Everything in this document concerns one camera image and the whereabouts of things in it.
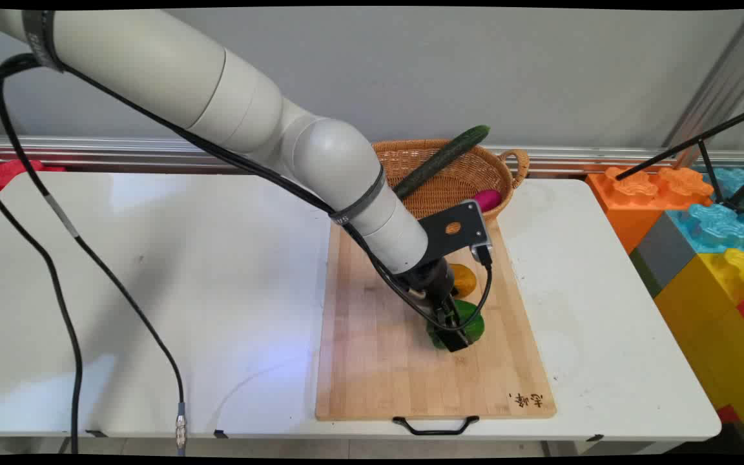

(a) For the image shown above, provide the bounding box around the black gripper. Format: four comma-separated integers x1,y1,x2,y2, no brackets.
403,257,475,353

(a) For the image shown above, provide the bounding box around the long green cucumber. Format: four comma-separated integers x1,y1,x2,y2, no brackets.
393,125,491,200

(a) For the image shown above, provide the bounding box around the green bell pepper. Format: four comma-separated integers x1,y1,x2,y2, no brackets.
426,298,486,351

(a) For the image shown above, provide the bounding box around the yellow-brown toy potato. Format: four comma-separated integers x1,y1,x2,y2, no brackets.
449,263,478,300

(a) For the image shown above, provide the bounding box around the wooden cutting board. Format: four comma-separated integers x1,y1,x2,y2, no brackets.
315,216,557,422

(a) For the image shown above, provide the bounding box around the woven wicker basket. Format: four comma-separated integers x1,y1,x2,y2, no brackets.
372,138,530,224

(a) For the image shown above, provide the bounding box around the orange big building block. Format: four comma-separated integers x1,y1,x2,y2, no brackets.
586,166,715,254

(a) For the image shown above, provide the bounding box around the grey big building block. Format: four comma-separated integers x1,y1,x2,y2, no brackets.
629,211,699,298

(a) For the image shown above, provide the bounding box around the yellow big building block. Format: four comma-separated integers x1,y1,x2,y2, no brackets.
654,247,744,454

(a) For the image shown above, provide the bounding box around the blue big building block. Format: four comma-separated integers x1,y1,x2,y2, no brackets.
666,168,744,254

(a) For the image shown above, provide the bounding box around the black tripod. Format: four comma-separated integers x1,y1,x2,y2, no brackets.
615,103,744,215

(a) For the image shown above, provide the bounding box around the red block with studs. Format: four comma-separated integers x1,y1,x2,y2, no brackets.
0,158,67,198

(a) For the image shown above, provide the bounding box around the short black camera cable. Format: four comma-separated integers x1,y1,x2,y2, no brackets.
411,245,495,318

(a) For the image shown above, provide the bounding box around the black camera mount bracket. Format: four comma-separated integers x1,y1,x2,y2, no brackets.
418,200,495,260

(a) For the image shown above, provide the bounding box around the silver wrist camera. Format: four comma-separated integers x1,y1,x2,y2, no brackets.
471,201,495,254

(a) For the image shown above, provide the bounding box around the black cable with metal connector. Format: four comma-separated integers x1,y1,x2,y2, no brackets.
0,61,189,456

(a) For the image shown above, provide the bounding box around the aluminium frame post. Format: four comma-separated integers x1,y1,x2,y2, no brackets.
663,9,744,169

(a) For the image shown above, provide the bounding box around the aluminium rail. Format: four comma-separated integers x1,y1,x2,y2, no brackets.
0,134,744,176

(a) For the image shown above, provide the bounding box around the thick plain black cable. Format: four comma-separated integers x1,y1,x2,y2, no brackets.
0,173,83,455

